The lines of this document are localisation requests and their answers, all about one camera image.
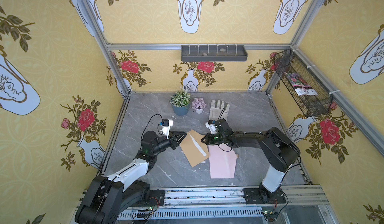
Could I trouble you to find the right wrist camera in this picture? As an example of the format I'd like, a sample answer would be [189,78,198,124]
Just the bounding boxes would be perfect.
[206,120,217,134]

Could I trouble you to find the black wire mesh basket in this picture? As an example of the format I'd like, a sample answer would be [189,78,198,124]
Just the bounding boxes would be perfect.
[273,50,333,117]

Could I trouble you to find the grey wall shelf tray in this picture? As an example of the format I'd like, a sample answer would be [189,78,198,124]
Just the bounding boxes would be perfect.
[181,44,248,62]

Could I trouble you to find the seed packet in basket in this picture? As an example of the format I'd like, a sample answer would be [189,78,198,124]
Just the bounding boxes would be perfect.
[285,73,318,96]

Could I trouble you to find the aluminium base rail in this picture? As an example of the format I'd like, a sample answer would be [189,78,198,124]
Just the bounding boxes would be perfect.
[114,185,338,224]

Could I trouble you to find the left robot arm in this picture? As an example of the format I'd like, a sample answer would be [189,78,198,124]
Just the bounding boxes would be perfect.
[75,131,187,224]

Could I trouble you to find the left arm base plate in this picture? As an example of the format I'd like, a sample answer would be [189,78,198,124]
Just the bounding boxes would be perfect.
[133,190,165,207]

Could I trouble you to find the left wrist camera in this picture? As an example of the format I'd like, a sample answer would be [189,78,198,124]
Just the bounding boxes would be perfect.
[160,119,174,139]

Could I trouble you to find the pink envelope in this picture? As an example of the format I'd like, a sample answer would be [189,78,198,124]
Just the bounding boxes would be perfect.
[209,144,237,179]

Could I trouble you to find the brown kraft envelope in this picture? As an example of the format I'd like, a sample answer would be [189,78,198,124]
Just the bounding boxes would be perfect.
[180,130,210,167]

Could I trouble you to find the dirty white work glove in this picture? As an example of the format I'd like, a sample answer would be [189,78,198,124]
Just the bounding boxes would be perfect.
[209,100,230,121]

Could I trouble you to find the purple flowers in white pot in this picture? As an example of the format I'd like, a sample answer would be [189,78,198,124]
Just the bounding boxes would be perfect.
[192,97,207,114]

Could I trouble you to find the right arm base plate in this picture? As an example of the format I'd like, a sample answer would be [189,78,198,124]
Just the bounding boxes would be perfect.
[241,187,287,205]

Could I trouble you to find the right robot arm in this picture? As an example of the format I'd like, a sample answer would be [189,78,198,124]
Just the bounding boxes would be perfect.
[202,119,301,195]

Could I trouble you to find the green plant in blue pot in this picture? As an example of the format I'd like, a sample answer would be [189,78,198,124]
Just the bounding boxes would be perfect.
[170,90,191,116]

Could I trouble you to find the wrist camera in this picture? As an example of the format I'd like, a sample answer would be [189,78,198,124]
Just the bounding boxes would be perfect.
[206,120,217,134]
[160,119,174,139]

